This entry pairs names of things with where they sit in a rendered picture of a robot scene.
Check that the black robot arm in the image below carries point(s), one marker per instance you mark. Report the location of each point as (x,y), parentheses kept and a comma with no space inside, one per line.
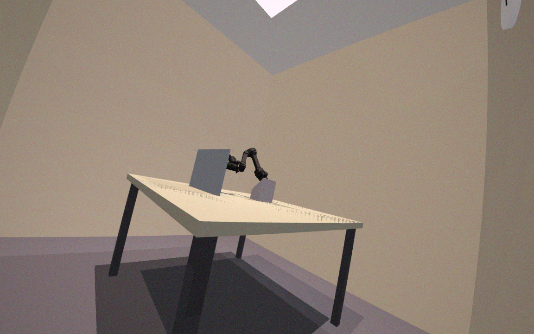
(251,152)

